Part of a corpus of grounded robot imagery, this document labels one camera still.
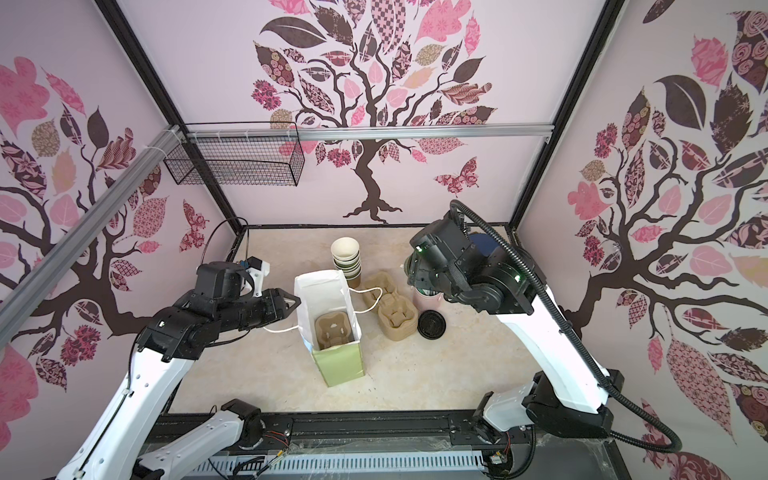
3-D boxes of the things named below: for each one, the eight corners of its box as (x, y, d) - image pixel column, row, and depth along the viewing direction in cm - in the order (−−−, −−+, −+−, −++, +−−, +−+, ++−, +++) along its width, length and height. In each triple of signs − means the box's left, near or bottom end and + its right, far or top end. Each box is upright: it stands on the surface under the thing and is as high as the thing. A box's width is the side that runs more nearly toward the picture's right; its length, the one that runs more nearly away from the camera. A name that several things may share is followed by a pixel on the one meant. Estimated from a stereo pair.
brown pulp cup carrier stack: (392, 351, 89) (392, 336, 81) (358, 299, 101) (355, 281, 92) (422, 333, 93) (425, 316, 84) (385, 285, 105) (384, 266, 96)
